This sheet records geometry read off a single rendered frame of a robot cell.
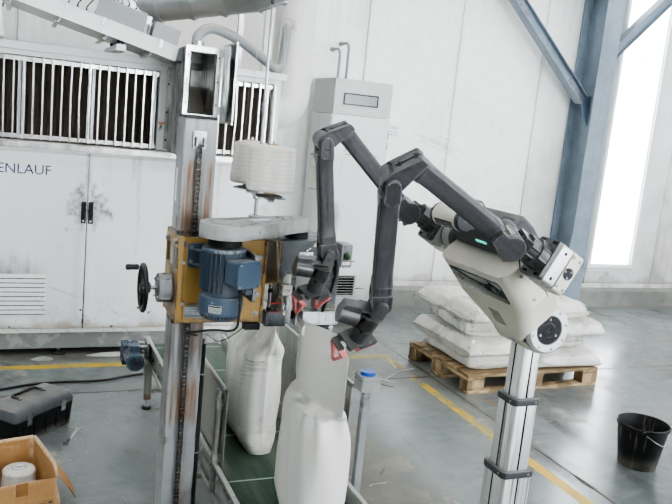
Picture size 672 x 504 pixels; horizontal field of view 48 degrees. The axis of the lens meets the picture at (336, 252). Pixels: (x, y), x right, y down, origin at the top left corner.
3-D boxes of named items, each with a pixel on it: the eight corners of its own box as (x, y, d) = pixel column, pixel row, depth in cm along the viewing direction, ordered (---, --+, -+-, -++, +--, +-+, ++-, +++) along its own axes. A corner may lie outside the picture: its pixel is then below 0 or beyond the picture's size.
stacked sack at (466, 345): (542, 357, 551) (545, 338, 548) (467, 361, 523) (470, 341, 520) (506, 340, 589) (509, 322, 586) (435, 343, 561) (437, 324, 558)
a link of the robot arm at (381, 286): (406, 182, 186) (398, 162, 195) (383, 182, 185) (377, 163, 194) (392, 319, 209) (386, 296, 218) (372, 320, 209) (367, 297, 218)
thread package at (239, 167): (272, 187, 280) (276, 142, 277) (235, 185, 274) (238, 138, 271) (261, 183, 293) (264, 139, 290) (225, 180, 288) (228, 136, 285)
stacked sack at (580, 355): (604, 370, 577) (607, 351, 574) (533, 374, 551) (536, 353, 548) (567, 353, 616) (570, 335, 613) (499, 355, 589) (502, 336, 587)
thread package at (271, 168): (300, 198, 256) (304, 147, 253) (253, 195, 249) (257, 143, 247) (284, 192, 271) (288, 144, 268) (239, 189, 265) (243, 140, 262)
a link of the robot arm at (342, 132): (348, 115, 236) (339, 109, 245) (315, 143, 236) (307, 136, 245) (425, 214, 256) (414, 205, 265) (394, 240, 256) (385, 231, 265)
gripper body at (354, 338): (336, 335, 220) (346, 321, 215) (361, 326, 226) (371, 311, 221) (348, 353, 217) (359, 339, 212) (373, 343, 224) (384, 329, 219)
